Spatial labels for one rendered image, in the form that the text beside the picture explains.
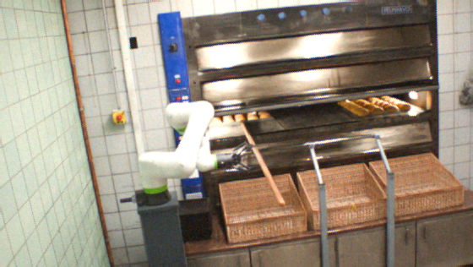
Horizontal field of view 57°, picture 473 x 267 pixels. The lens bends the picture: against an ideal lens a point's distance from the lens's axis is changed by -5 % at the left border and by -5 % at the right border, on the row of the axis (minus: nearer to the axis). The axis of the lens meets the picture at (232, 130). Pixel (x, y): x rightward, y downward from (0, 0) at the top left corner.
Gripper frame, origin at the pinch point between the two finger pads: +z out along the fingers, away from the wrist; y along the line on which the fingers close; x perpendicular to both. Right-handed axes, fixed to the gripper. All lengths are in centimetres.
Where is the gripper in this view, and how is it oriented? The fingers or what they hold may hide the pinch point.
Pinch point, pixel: (258, 155)
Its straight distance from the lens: 288.6
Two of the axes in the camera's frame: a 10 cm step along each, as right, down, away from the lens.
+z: 9.9, -1.3, 0.6
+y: 1.1, 9.7, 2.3
